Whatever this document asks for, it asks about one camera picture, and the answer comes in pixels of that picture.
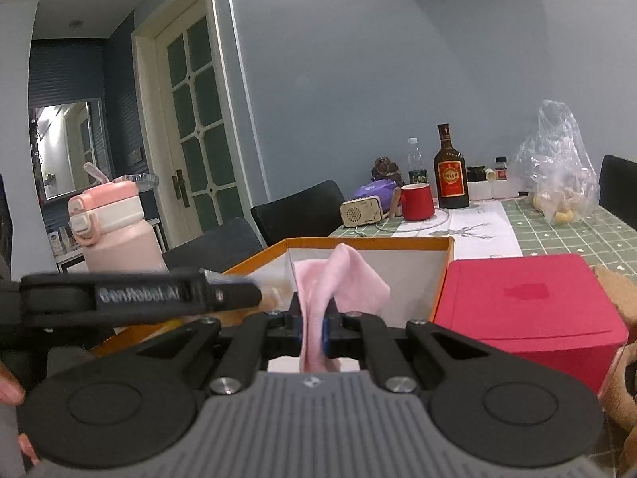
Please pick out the black chair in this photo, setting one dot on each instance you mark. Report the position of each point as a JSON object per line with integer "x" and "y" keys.
{"x": 298, "y": 214}
{"x": 214, "y": 249}
{"x": 619, "y": 184}

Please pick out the pink water bottle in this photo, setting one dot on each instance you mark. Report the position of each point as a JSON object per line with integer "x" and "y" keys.
{"x": 119, "y": 239}

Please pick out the orange cardboard box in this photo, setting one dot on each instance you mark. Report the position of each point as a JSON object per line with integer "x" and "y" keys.
{"x": 439, "y": 289}

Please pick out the beige radio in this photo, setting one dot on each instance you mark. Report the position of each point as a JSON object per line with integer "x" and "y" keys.
{"x": 361, "y": 211}

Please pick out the person's left hand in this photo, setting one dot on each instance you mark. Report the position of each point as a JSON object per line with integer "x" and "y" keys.
{"x": 11, "y": 388}

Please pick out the clear plastic bag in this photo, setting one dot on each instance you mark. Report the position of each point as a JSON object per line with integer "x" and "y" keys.
{"x": 557, "y": 169}

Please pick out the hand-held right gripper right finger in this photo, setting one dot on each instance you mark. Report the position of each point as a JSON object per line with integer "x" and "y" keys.
{"x": 348, "y": 333}

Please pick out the brown plush toy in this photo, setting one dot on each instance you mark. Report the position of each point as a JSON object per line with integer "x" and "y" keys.
{"x": 624, "y": 408}

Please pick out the glass pane door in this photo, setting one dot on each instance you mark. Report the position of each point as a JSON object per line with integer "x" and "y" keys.
{"x": 199, "y": 109}

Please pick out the brown figurine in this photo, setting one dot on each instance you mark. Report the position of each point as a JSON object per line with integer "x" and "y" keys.
{"x": 385, "y": 168}

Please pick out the yellow fruit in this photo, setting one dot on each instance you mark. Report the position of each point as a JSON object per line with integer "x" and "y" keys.
{"x": 563, "y": 217}

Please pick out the clear glass dish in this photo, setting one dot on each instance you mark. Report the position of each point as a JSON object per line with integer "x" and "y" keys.
{"x": 144, "y": 181}

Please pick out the pink cloth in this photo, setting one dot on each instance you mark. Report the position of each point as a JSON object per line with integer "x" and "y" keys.
{"x": 343, "y": 279}

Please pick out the dark liquor bottle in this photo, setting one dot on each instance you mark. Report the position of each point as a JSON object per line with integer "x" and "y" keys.
{"x": 450, "y": 179}

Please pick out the red cardboard box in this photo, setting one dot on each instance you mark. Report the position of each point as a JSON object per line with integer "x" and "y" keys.
{"x": 522, "y": 308}

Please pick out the red mug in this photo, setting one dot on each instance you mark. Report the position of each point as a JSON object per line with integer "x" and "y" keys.
{"x": 417, "y": 204}

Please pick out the black jar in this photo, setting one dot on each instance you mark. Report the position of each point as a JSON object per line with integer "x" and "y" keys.
{"x": 475, "y": 173}

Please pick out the white condiment holder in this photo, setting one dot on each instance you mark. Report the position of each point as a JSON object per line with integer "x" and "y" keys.
{"x": 479, "y": 189}
{"x": 505, "y": 188}

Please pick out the purple pouch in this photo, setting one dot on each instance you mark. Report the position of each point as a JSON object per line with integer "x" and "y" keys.
{"x": 373, "y": 191}

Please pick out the clear water bottle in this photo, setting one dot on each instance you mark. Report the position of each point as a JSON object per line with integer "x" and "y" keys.
{"x": 417, "y": 164}

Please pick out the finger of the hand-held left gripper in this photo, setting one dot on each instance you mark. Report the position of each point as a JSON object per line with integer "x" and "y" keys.
{"x": 234, "y": 294}

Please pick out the wall mirror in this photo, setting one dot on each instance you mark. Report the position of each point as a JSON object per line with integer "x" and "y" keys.
{"x": 64, "y": 149}

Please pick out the small red label bottle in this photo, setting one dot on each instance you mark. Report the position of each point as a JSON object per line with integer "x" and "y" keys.
{"x": 501, "y": 169}

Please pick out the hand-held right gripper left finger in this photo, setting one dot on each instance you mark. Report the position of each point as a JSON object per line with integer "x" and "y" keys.
{"x": 278, "y": 326}

